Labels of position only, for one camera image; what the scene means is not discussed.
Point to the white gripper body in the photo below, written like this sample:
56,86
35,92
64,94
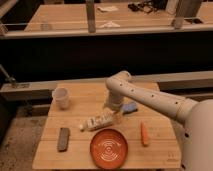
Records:
114,102

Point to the white plastic bottle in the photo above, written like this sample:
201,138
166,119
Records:
107,118

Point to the orange ceramic bowl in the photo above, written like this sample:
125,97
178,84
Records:
108,149

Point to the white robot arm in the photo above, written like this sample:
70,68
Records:
195,116

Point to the blue cloth object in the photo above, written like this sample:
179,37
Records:
129,108

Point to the orange carrot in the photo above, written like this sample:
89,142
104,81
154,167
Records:
144,135

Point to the wooden table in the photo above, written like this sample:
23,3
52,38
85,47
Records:
87,100

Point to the translucent plastic cup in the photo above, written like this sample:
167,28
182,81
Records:
61,97

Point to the dark rectangular sponge block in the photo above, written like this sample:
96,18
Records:
63,139

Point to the white crumpled paper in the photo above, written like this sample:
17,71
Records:
110,24

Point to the white paper on far table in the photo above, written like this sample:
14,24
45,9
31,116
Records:
108,9

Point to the small clear glass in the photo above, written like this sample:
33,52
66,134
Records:
44,26

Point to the grey metal post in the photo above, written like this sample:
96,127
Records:
90,16

